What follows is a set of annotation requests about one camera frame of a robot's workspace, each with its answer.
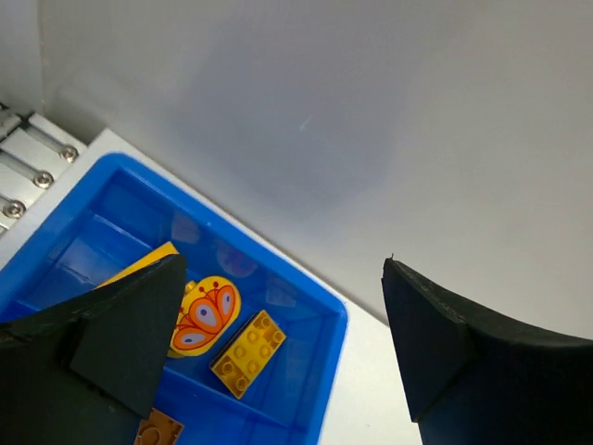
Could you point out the aluminium rail base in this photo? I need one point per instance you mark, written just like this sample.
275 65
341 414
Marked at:
35 152

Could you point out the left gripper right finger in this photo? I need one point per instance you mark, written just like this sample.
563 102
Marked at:
472 375

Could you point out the blue compartment bin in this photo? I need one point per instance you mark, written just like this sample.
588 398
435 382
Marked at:
120 211

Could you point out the yellow rectangular lego brick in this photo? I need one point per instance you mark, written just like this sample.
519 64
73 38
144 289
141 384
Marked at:
147 260

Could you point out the yellow oval printed lego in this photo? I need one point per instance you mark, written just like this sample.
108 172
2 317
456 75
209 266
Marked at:
209 307

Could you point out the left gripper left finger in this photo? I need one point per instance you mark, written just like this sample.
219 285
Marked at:
86 371

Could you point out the brown orange lego brick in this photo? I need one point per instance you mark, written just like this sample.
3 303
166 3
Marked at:
158 429

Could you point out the orange yellow lego piece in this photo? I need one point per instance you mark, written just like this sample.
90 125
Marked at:
245 356

